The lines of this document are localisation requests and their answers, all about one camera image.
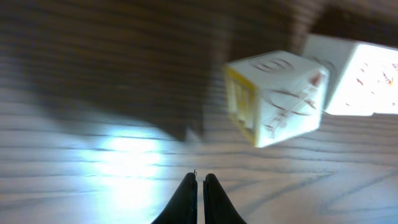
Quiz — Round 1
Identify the yellow letter G block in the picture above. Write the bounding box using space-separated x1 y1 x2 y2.
224 50 329 147

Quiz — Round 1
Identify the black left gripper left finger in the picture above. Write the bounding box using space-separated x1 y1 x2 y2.
152 171 198 224

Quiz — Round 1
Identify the wooden block red side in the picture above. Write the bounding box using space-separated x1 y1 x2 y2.
302 34 397 116

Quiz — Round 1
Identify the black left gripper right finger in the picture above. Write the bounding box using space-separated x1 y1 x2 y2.
203 174 246 224

